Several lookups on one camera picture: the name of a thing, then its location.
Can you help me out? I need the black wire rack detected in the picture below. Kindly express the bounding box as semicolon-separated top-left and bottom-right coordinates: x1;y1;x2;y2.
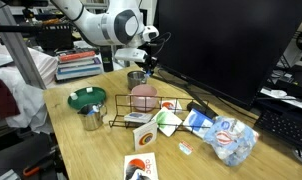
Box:
109;95;216;128

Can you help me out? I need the rainbow card book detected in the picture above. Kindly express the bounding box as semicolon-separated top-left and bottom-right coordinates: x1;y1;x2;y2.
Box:
133;121;157;150

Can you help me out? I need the steel pitcher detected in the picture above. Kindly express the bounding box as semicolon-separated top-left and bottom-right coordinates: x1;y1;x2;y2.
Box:
77;103;107;131

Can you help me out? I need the blue white packet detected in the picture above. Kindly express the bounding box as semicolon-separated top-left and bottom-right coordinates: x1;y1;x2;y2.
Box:
183;109;214;138

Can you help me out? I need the plastic bag of masks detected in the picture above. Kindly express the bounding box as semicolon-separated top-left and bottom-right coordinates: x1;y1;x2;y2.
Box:
203;116;259;166

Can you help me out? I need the pink mug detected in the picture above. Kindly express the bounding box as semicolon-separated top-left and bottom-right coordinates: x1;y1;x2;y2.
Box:
131;84;157;112

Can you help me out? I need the small blue card box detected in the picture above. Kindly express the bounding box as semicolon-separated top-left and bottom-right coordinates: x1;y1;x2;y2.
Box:
124;112;153;123

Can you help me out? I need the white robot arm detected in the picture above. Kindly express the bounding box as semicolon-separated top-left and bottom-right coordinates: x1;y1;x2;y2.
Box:
50;0;159;63

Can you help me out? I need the green white card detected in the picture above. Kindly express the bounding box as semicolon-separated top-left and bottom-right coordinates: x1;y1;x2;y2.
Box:
153;107;182;137

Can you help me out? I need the small steel cup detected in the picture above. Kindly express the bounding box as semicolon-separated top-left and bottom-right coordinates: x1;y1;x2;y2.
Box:
127;71;147;90

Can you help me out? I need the white marshmallow near fork handle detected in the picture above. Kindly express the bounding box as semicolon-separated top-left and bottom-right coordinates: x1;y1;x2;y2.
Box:
70;93;78;100

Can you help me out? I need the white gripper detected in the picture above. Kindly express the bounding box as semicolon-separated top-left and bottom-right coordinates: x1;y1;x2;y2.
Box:
115;48;147;63

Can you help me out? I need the black keyboard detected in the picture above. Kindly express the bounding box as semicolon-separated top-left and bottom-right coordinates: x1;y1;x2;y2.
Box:
255;110;302;150

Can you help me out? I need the green plate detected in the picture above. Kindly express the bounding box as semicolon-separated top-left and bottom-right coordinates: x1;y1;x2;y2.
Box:
67;87;106;110

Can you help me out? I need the abc picture book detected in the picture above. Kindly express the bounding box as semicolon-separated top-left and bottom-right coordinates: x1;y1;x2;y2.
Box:
124;152;159;180

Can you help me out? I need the white marshmallow near fork tines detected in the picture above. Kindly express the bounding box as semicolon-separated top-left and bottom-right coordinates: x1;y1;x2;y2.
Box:
86;87;93;93

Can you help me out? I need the small red white sticker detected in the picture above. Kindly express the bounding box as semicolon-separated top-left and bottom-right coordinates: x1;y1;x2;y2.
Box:
179;141;193;155

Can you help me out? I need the stack of books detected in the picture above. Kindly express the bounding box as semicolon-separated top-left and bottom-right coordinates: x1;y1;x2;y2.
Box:
55;50;104;81

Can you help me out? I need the orange circle card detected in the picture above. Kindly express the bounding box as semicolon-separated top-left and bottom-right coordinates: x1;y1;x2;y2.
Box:
160;100;182;113

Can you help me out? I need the black computer monitor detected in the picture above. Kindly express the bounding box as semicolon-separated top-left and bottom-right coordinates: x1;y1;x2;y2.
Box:
157;0;302;109

